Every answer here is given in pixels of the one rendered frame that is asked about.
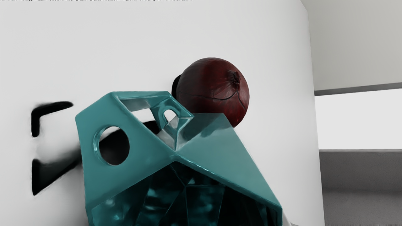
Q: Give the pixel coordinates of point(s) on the red onion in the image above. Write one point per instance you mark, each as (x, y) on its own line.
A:
(213, 88)

